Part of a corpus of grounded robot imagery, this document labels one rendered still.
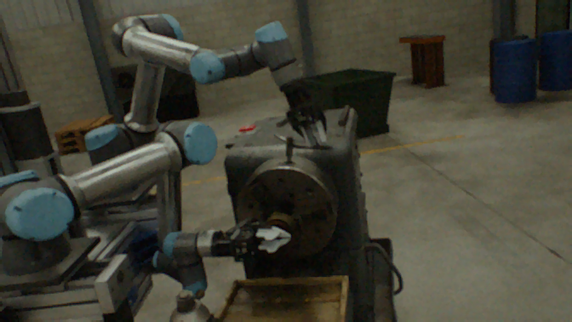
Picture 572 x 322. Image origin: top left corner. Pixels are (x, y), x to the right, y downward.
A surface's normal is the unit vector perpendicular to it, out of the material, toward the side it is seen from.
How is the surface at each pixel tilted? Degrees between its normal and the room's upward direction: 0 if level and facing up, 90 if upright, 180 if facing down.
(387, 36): 90
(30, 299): 90
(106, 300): 90
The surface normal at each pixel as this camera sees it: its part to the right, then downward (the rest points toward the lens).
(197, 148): 0.77, 0.06
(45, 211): 0.59, 0.16
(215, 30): 0.09, 0.28
